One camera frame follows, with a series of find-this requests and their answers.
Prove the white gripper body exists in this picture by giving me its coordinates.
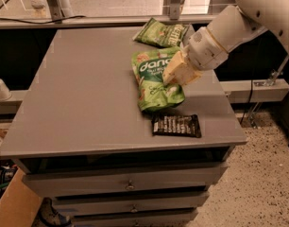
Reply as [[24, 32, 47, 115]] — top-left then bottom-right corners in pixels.
[[183, 27, 229, 71]]

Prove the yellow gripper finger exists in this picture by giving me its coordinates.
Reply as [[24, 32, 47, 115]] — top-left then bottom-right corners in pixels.
[[162, 51, 188, 85], [168, 62, 202, 85]]

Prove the green rice chip bag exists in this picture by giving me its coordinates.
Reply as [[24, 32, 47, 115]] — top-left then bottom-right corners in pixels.
[[131, 46, 185, 113]]

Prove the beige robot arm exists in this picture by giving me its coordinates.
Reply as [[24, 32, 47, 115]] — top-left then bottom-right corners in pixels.
[[162, 0, 289, 85]]

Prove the green kettle chip bag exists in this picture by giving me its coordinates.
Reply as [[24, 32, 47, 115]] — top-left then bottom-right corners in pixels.
[[133, 18, 189, 47]]

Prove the black rxbar chocolate bar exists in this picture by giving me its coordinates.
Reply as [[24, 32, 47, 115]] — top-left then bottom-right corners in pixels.
[[152, 114, 201, 138]]

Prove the grey drawer cabinet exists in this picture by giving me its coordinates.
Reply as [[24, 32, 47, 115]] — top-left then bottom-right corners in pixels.
[[0, 27, 246, 227]]

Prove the top drawer knob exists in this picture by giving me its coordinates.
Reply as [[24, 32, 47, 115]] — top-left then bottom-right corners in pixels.
[[125, 181, 135, 191]]

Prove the drawer knob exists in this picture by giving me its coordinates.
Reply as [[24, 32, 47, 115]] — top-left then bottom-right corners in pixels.
[[130, 205, 139, 213], [125, 181, 135, 191]]

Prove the middle drawer knob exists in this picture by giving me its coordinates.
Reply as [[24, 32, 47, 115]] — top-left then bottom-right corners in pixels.
[[130, 205, 139, 213]]

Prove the white cylindrical object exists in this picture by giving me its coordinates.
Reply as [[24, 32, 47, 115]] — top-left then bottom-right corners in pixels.
[[0, 79, 11, 100]]

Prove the cardboard box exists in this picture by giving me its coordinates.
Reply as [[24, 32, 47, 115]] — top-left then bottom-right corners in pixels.
[[0, 169, 43, 227]]

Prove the black power cable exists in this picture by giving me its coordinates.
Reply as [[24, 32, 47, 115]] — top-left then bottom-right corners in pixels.
[[239, 79, 256, 126]]

